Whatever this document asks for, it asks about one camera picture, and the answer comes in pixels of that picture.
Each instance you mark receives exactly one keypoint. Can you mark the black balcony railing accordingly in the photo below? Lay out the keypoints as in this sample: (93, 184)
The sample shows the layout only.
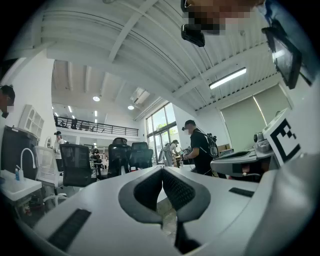
(100, 127)

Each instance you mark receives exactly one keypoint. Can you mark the small blue bottle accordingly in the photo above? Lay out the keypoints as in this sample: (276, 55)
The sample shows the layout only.
(17, 175)

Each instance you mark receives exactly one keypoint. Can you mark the black chest-mounted tablet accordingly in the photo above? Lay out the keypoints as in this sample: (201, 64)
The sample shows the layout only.
(285, 60)

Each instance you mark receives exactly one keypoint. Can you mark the round ceiling light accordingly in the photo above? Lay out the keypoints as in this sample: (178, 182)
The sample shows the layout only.
(130, 107)
(96, 98)

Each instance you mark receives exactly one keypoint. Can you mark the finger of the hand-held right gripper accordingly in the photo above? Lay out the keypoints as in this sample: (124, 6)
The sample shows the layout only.
(225, 165)

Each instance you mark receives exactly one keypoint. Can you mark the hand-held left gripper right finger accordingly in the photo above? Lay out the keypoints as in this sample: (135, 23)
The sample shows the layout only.
(220, 207)

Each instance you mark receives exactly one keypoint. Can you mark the white arched wall cabinet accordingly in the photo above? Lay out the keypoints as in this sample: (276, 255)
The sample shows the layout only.
(31, 121)

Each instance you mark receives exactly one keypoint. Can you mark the tall glass window wall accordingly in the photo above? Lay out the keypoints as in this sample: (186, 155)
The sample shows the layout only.
(162, 130)

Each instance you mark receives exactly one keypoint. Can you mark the white curved faucet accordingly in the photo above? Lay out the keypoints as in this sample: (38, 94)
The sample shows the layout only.
(21, 162)

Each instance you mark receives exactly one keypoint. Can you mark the person's head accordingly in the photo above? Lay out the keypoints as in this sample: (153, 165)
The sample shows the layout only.
(220, 12)

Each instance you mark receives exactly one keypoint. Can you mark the black office chair with headrest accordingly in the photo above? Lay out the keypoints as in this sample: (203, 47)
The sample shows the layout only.
(141, 156)
(118, 155)

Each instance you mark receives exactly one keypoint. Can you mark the round white vanity mirror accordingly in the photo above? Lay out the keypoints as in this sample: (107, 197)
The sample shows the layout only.
(48, 142)

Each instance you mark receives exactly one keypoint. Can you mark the white sink basin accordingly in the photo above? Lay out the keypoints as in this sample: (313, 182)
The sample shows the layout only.
(20, 187)

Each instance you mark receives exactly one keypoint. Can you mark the long ceiling tube light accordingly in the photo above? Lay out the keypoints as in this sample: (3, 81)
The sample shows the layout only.
(227, 78)

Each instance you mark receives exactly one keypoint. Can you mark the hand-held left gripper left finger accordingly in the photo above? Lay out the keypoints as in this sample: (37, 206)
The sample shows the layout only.
(95, 225)

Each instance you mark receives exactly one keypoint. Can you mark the black mesh armchair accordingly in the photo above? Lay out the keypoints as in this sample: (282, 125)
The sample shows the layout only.
(75, 165)

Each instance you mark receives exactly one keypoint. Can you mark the black head camera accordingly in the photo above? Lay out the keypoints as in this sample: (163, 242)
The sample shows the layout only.
(193, 36)

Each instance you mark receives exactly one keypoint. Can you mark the grey window roller blind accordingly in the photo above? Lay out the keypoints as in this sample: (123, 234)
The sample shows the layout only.
(242, 125)
(272, 105)

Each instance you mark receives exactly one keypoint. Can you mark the person's light blue shirt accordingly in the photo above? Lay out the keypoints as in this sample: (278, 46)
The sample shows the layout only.
(287, 20)

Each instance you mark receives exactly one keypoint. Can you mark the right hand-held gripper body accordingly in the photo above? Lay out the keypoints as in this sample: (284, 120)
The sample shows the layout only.
(285, 140)

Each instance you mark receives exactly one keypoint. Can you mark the ceiling air conditioner unit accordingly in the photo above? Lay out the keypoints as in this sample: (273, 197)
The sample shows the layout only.
(140, 96)

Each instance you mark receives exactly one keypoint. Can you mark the white mesh chair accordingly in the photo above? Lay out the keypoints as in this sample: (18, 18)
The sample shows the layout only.
(46, 162)

